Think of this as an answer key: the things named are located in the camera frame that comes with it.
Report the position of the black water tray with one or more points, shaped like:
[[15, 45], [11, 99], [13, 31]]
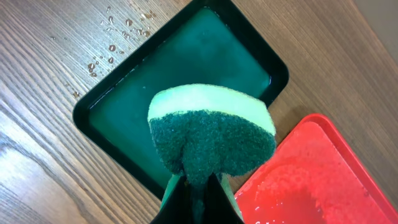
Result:
[[208, 42]]

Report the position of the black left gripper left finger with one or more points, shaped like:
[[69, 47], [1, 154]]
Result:
[[176, 207]]

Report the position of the red plastic tray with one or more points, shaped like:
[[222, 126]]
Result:
[[314, 177]]

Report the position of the green scouring sponge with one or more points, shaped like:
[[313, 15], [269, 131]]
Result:
[[201, 130]]

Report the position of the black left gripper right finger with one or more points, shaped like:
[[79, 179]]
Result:
[[218, 208]]

